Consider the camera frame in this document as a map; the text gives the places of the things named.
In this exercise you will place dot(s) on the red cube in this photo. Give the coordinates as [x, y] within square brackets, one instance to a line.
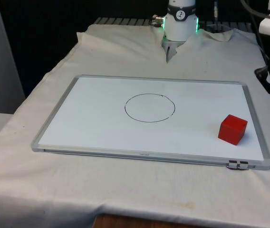
[231, 130]

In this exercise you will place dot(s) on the flat whiteboard with silver frame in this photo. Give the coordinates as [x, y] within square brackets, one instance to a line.
[149, 133]

